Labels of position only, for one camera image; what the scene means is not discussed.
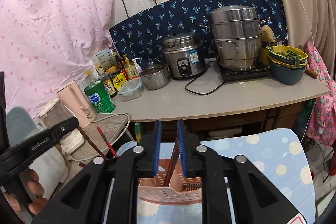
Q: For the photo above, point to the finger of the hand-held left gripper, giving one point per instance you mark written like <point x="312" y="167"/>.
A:
<point x="68" y="126"/>

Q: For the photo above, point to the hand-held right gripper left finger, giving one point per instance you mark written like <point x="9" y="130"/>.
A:
<point x="156" y="150"/>

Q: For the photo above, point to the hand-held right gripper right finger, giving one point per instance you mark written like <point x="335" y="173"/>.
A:
<point x="181" y="150"/>

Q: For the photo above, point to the dark red chopstick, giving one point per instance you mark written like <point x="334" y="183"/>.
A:
<point x="172" y="169"/>

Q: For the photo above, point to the dark brown chopstick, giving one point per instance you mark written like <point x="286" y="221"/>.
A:
<point x="92" y="144"/>

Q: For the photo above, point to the red lacquered chopstick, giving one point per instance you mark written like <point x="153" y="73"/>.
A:
<point x="106" y="141"/>

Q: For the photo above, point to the pink perforated chopstick holder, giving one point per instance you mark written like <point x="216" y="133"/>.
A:
<point x="168" y="195"/>

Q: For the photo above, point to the person's left hand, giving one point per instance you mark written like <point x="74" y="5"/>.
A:
<point x="32" y="182"/>

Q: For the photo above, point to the white blender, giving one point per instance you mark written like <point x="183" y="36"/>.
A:
<point x="52" y="113"/>

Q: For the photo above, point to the pink electric kettle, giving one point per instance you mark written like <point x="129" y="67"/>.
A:
<point x="76" y="103"/>

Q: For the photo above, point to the white dish rack blue lid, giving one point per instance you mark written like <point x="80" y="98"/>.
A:
<point x="18" y="121"/>

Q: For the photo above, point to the grey woodgrain side table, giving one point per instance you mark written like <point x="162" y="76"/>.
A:
<point x="105" y="124"/>

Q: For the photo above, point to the green detergent bottle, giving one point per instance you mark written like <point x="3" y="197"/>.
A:
<point x="99" y="98"/>

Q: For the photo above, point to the dark soy sauce bottle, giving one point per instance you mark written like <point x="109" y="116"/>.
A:
<point x="109" y="86"/>

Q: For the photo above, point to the light wooden counter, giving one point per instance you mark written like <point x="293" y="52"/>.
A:
<point x="210" y="100"/>

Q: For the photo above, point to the clear food container blue lid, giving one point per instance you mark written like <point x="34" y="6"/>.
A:
<point x="130" y="90"/>

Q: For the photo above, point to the yellow seasoning packet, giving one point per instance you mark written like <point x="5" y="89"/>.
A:
<point x="118" y="82"/>

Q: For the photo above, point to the small steel pot glass lid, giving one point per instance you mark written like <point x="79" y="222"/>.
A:
<point x="155" y="77"/>

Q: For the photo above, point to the white box green print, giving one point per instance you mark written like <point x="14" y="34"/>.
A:
<point x="102" y="60"/>

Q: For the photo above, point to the blue planet print tablecloth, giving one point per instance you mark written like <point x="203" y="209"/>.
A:
<point x="262" y="161"/>

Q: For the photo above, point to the white pump soap bottle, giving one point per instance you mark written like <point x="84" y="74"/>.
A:
<point x="136" y="69"/>

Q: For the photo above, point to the yellow oil bottle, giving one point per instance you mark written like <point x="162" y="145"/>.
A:
<point x="130" y="69"/>

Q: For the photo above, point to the steel rice cooker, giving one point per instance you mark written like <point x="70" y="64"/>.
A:
<point x="183" y="56"/>

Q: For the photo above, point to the pink dotted hanging cloth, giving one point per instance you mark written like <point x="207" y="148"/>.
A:
<point x="52" y="29"/>

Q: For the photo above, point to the black induction cooktop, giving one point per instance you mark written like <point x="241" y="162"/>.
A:
<point x="246" y="74"/>

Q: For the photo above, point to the navy palm print cloth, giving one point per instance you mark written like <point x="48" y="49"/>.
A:
<point x="157" y="27"/>

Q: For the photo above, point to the stacked steel steamer pot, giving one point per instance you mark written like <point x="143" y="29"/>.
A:
<point x="233" y="37"/>

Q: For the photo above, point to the stacked yellow and blue bowls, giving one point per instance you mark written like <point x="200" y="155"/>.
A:
<point x="286" y="71"/>

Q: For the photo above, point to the green leafy vegetables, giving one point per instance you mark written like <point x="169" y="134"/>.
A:
<point x="284" y="53"/>

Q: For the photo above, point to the tan loofah sponge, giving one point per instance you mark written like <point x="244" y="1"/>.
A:
<point x="267" y="33"/>

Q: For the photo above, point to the pink pineapple print cloth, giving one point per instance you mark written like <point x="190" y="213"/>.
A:
<point x="323" y="98"/>

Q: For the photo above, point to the wooden rolling pin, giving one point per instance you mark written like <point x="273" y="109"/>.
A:
<point x="311" y="74"/>

